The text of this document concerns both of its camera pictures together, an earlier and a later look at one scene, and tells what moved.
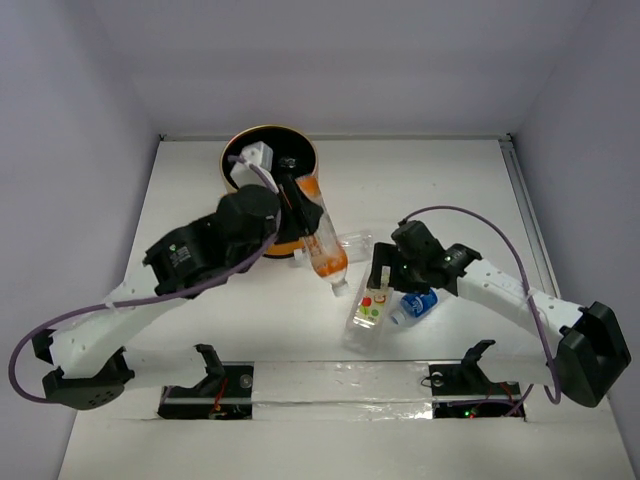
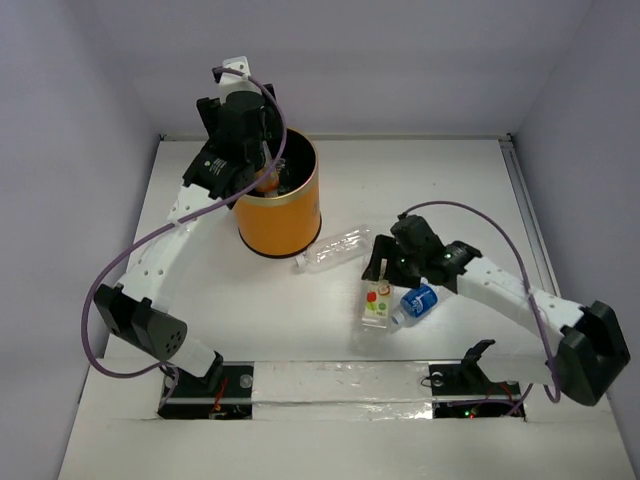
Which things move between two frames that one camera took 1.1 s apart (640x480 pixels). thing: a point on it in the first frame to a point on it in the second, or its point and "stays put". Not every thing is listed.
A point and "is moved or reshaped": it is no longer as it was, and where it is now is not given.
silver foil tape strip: x=390 y=390 stays put
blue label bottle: x=414 y=306 stays put
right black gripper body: x=411 y=270 stays put
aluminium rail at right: x=538 y=249 stays put
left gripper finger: x=308 y=207 to x=272 y=111
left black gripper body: x=304 y=215 to x=261 y=151
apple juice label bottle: x=370 y=314 is moved or reshaped
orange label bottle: x=324 y=246 is moved or reshaped
